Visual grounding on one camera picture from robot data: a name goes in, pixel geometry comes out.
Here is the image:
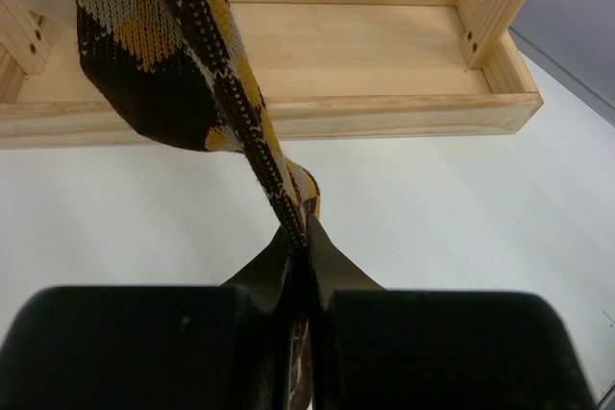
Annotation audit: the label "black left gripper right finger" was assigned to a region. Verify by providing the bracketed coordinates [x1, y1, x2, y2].
[307, 218, 596, 409]

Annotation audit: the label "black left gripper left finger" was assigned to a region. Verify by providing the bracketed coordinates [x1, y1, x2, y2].
[1, 231, 292, 409]

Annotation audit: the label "brown argyle sock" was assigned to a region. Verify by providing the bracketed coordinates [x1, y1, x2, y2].
[75, 0, 320, 409]

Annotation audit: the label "wooden rack with tray base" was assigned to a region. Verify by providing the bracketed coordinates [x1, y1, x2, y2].
[1, 0, 543, 148]

